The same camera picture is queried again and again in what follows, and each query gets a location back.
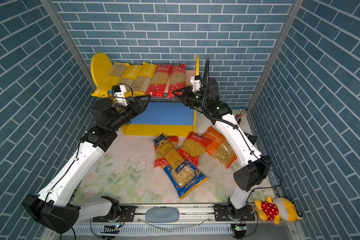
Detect blue Moli spaghetti bag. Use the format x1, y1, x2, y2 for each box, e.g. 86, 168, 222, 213
154, 134, 193, 180

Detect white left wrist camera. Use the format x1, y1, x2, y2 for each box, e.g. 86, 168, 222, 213
108, 84, 133, 107

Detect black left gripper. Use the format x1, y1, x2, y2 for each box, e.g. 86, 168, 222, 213
106, 94, 150, 133

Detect black calculator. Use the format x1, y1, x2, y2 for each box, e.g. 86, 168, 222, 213
245, 133, 258, 145

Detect yellow plush toy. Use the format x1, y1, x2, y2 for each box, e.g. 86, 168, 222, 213
255, 196, 303, 225

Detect orange pasta bag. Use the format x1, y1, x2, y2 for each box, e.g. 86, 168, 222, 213
203, 126, 237, 169

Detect blue macaroni bag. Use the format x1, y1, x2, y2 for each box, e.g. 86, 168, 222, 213
163, 161, 208, 199

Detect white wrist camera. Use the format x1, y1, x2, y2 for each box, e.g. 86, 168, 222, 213
108, 84, 133, 107
190, 75, 201, 93

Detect red fusilli bag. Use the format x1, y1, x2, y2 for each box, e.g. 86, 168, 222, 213
178, 132, 213, 167
154, 136, 179, 168

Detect red fusilli bag left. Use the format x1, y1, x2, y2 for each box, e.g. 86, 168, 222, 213
154, 136, 179, 168

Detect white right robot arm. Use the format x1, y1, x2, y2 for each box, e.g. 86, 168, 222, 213
173, 59, 272, 220

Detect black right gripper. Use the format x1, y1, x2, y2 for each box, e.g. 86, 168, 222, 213
174, 86, 210, 110

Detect red spaghetti bag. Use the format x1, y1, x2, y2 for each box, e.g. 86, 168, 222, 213
146, 64, 172, 98
167, 63, 186, 99

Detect yellow spaghetti bag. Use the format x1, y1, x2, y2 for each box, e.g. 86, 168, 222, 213
126, 63, 157, 97
115, 65, 143, 97
91, 63, 130, 98

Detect grey oval pad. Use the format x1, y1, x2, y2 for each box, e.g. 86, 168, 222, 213
145, 207, 180, 224

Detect coloured pens in cup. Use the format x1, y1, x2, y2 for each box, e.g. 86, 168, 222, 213
235, 110, 246, 124

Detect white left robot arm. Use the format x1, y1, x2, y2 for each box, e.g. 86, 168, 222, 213
22, 96, 151, 234

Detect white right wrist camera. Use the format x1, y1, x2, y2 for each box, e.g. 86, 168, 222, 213
190, 75, 201, 93

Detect red fusilli bag right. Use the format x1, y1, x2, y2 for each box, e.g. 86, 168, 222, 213
178, 132, 213, 167

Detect yellow shelf pink blue boards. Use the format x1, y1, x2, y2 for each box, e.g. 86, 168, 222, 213
91, 53, 197, 137

